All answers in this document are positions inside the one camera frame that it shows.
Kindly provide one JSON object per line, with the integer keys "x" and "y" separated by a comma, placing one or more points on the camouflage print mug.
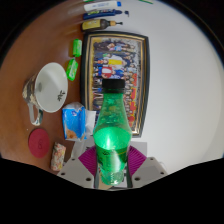
{"x": 50, "y": 86}

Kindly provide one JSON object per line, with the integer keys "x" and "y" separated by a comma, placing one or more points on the small floral box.
{"x": 58, "y": 156}

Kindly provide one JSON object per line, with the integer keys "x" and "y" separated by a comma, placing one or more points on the white plastic bottle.
{"x": 100, "y": 6}

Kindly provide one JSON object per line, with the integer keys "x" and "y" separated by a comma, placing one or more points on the blue pump bottle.
{"x": 100, "y": 14}

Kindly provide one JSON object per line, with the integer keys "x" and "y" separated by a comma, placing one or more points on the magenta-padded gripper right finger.
{"x": 145, "y": 170}

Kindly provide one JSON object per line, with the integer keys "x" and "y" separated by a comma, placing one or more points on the framed group photo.
{"x": 136, "y": 66}

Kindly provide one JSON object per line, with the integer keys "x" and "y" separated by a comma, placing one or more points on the green plastic drink bottle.
{"x": 112, "y": 140}

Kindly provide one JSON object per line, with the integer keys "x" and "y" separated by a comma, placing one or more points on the blue tissue pack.
{"x": 75, "y": 121}

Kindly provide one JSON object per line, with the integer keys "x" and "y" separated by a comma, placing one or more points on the flat round red coaster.
{"x": 39, "y": 143}

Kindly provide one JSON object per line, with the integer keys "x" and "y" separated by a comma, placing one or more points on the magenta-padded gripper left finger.
{"x": 78, "y": 170}

